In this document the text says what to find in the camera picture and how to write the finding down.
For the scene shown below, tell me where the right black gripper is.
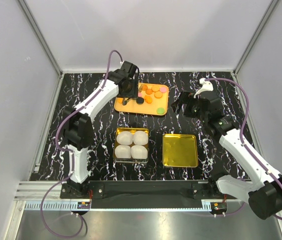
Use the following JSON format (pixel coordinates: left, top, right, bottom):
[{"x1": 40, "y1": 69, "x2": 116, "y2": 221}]
[{"x1": 171, "y1": 90, "x2": 208, "y2": 123}]

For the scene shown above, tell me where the black round cookie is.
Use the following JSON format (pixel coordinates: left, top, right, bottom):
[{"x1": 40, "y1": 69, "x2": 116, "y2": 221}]
[{"x1": 136, "y1": 97, "x2": 144, "y2": 105}]

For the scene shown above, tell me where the orange fish cookie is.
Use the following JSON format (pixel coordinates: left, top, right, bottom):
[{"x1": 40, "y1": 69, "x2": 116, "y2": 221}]
[{"x1": 144, "y1": 95, "x2": 153, "y2": 104}]

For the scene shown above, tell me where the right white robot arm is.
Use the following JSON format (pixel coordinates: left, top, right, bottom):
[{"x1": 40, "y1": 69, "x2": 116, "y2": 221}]
[{"x1": 171, "y1": 91, "x2": 282, "y2": 220}]

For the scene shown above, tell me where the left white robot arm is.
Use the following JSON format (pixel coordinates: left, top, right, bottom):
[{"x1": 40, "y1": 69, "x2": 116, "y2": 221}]
[{"x1": 55, "y1": 61, "x2": 140, "y2": 198}]

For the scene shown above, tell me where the orange flower cookie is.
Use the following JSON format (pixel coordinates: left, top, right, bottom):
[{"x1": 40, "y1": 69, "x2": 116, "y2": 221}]
[{"x1": 142, "y1": 85, "x2": 148, "y2": 91}]

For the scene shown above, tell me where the pink cookie top right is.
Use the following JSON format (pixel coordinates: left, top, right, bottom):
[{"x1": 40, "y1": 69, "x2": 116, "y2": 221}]
[{"x1": 160, "y1": 86, "x2": 167, "y2": 93}]

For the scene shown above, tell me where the green cookie bottom right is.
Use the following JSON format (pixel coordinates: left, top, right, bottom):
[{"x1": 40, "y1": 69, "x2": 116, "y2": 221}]
[{"x1": 156, "y1": 107, "x2": 165, "y2": 115}]

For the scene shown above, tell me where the orange round cookie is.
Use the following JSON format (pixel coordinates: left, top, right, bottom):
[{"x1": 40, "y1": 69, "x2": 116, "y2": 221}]
[{"x1": 154, "y1": 91, "x2": 163, "y2": 99}]

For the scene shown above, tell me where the orange plastic tray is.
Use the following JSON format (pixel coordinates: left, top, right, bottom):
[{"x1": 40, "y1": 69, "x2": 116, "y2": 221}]
[{"x1": 114, "y1": 82, "x2": 169, "y2": 116}]

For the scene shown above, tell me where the gold tin lid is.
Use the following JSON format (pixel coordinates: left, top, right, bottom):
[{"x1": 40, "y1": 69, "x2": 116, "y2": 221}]
[{"x1": 162, "y1": 134, "x2": 199, "y2": 168}]

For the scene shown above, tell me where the gold tin with cups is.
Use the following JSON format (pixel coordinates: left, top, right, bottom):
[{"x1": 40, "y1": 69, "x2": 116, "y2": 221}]
[{"x1": 113, "y1": 127, "x2": 150, "y2": 164}]

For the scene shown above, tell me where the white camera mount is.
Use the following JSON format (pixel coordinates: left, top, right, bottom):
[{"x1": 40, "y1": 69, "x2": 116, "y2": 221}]
[{"x1": 193, "y1": 78, "x2": 214, "y2": 98}]

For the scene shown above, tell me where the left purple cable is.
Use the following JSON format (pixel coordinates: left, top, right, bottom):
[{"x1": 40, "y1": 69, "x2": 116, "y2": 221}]
[{"x1": 39, "y1": 49, "x2": 124, "y2": 237}]

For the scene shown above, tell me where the purple cable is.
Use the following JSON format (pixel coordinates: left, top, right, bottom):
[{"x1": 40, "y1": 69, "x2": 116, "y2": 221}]
[
  {"x1": 39, "y1": 49, "x2": 124, "y2": 237},
  {"x1": 204, "y1": 77, "x2": 282, "y2": 221}
]

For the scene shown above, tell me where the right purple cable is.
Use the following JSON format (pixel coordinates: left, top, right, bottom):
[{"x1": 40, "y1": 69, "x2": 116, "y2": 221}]
[{"x1": 204, "y1": 77, "x2": 282, "y2": 221}]

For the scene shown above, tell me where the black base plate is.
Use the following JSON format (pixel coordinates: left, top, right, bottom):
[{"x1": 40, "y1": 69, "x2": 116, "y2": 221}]
[{"x1": 60, "y1": 180, "x2": 224, "y2": 211}]

